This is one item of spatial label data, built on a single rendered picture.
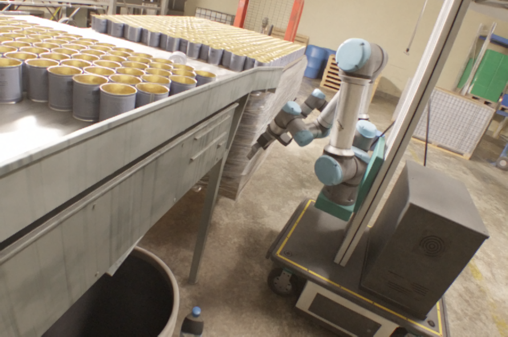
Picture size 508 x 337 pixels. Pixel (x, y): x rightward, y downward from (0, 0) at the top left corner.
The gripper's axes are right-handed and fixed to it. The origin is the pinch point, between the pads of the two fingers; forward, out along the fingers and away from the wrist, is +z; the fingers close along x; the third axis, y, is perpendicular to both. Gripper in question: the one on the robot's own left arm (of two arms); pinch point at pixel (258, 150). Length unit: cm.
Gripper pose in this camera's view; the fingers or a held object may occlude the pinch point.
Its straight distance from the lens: 147.1
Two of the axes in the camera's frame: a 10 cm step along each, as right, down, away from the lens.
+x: -5.7, 3.5, -7.4
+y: -6.7, -7.2, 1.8
